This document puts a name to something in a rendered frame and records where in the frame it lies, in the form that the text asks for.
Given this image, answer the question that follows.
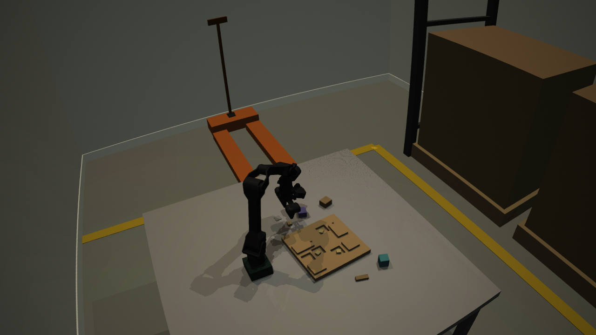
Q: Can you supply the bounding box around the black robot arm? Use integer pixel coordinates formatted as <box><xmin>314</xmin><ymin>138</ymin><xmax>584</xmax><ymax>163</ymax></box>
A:
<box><xmin>242</xmin><ymin>162</ymin><xmax>306</xmax><ymax>269</ymax></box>

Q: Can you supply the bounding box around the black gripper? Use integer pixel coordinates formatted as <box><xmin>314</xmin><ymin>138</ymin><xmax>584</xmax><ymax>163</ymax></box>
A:
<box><xmin>275</xmin><ymin>186</ymin><xmax>301</xmax><ymax>219</ymax></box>

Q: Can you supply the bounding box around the teal cube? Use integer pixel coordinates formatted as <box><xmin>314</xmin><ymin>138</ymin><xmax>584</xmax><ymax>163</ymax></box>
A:
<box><xmin>378</xmin><ymin>254</ymin><xmax>389</xmax><ymax>267</ymax></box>

